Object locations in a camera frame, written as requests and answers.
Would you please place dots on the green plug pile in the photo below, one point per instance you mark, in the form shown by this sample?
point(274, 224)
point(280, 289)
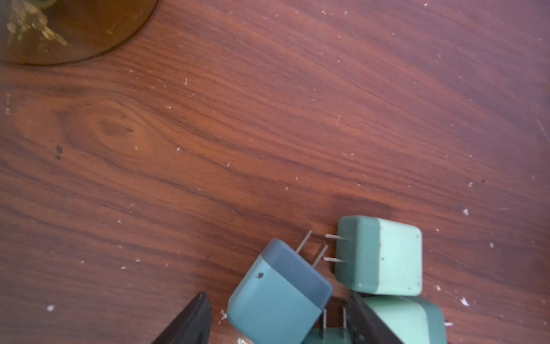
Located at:
point(412, 319)
point(326, 335)

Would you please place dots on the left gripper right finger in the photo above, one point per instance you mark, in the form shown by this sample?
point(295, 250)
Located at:
point(365, 326)

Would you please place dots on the green plug pile lower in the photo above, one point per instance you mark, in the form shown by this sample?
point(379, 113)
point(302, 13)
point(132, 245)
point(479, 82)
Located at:
point(326, 335)

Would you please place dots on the artificial plant in amber vase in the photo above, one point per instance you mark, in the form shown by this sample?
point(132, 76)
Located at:
point(52, 33)

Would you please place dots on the green plug pile middle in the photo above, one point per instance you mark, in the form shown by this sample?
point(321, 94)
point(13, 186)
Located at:
point(412, 319)

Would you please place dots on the green plug upper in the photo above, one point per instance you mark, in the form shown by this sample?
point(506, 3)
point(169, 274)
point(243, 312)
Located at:
point(378, 256)

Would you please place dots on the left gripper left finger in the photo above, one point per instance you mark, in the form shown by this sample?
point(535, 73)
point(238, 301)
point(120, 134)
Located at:
point(192, 325)

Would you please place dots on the teal plug left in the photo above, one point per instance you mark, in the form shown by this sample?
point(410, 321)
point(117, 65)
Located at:
point(281, 296)

